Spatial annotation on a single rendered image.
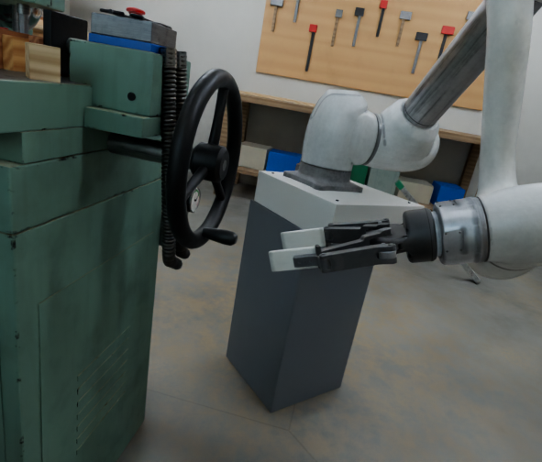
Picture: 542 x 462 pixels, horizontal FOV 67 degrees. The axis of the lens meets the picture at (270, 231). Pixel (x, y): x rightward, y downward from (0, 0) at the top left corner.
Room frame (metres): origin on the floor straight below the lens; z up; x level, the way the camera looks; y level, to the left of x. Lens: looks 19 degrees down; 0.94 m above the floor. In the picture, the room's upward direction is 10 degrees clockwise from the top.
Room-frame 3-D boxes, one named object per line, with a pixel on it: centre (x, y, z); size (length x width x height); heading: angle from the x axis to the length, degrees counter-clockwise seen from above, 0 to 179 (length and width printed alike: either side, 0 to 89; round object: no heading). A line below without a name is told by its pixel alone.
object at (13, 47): (0.74, 0.41, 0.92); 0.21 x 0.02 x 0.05; 172
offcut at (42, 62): (0.57, 0.34, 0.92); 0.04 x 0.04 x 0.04; 38
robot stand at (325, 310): (1.23, -0.13, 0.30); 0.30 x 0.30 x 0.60; 37
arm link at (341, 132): (1.24, -0.14, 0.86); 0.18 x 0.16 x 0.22; 104
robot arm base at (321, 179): (1.25, -0.12, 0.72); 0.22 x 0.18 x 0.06; 36
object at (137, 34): (0.70, 0.26, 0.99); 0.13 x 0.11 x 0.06; 172
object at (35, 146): (0.71, 0.39, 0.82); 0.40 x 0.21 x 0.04; 172
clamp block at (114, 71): (0.70, 0.26, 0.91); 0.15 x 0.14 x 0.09; 172
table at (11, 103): (0.71, 0.35, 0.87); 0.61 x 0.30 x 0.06; 172
